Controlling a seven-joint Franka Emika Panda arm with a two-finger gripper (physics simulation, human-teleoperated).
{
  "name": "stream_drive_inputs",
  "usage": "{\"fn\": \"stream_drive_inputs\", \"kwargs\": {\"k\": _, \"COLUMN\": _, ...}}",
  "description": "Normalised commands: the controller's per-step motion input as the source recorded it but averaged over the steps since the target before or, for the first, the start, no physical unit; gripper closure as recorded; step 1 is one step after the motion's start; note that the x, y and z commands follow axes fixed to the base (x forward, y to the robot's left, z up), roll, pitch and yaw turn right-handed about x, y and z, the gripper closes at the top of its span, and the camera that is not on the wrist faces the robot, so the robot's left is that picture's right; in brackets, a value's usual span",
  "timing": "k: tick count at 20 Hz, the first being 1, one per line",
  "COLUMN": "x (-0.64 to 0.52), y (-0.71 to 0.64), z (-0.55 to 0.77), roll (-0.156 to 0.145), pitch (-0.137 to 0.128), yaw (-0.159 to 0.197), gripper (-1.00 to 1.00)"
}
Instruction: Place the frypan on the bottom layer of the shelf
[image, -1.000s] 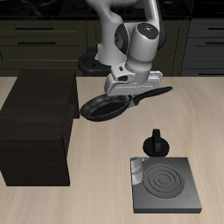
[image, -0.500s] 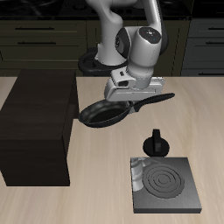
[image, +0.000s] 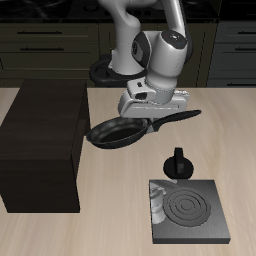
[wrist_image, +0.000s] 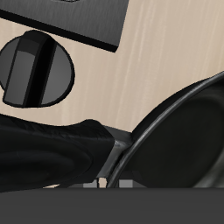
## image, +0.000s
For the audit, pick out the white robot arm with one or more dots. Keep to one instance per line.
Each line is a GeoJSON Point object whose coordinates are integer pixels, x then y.
{"type": "Point", "coordinates": [166, 63]}

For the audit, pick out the round black knob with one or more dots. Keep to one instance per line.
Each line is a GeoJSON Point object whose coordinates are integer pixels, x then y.
{"type": "Point", "coordinates": [178, 166]}

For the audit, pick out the black frying pan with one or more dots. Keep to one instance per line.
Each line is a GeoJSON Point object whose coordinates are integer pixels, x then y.
{"type": "Point", "coordinates": [116, 133]}

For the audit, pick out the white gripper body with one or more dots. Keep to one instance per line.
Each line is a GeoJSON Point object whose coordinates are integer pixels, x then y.
{"type": "Point", "coordinates": [146, 109]}

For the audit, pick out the dark wooden cabinet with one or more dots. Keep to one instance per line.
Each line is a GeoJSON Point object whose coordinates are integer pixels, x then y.
{"type": "Point", "coordinates": [40, 143]}

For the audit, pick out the flat black base plate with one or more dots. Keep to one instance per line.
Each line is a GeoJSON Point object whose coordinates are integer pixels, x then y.
{"type": "Point", "coordinates": [103, 71]}

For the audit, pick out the dark grey stove plate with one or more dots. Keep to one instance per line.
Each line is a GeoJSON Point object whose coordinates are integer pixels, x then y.
{"type": "Point", "coordinates": [188, 210]}

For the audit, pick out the dark kitchen cupboards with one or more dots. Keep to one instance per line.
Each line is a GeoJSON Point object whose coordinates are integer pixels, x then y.
{"type": "Point", "coordinates": [50, 50]}

